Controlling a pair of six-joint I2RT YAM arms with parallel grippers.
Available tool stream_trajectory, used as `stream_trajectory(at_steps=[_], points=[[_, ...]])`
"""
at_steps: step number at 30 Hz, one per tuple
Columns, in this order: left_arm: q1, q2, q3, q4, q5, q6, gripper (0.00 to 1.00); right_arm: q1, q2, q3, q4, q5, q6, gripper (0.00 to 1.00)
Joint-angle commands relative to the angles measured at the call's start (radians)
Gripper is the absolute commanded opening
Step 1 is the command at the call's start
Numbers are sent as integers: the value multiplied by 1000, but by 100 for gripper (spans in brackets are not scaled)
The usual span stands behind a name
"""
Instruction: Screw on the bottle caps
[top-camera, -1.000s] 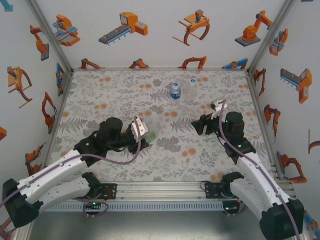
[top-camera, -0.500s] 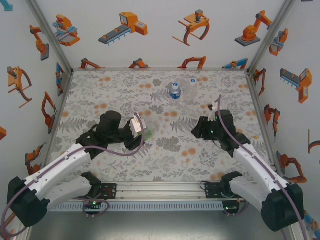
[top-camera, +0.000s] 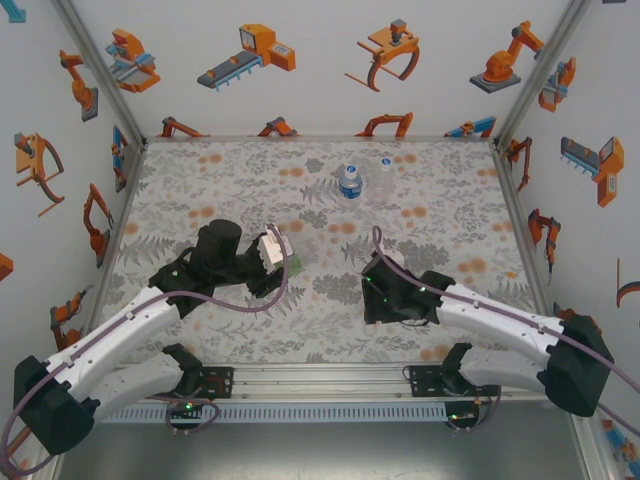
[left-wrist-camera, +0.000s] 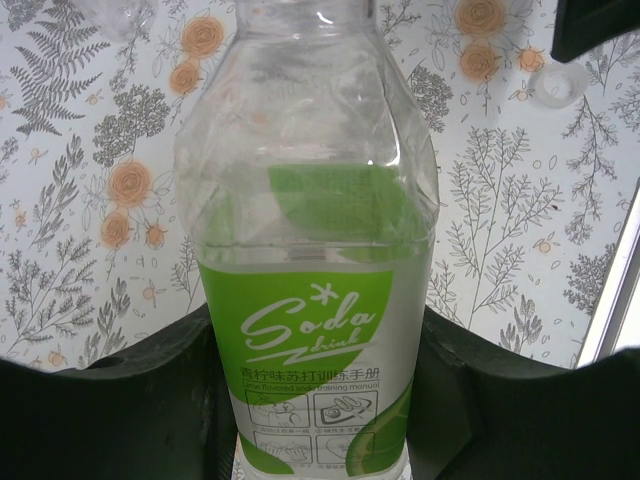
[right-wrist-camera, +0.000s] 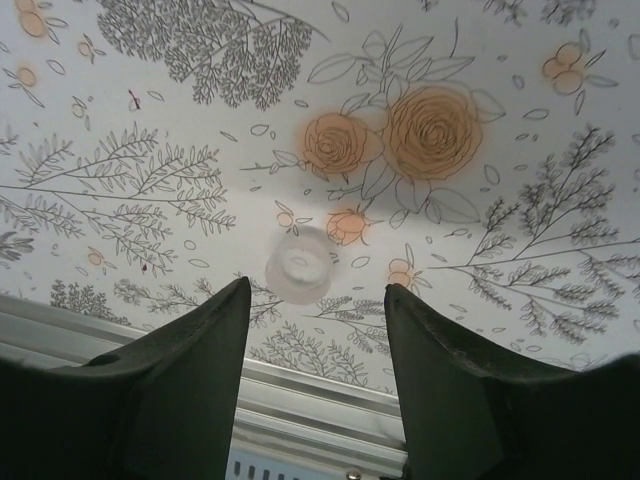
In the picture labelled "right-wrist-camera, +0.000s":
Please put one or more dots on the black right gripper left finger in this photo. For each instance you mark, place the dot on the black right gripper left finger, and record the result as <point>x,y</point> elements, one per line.
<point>125,415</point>

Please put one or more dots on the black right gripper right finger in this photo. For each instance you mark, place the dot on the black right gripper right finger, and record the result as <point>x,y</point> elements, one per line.
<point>500,425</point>

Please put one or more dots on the translucent white bottle cap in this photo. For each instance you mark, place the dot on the translucent white bottle cap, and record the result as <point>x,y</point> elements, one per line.
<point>297,265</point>

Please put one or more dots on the floral patterned table cover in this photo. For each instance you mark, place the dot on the floral patterned table cover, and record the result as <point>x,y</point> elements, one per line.
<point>150,150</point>

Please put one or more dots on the wide grooved aluminium rail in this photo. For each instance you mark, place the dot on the wide grooved aluminium rail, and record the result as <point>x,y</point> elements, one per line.
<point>310,400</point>

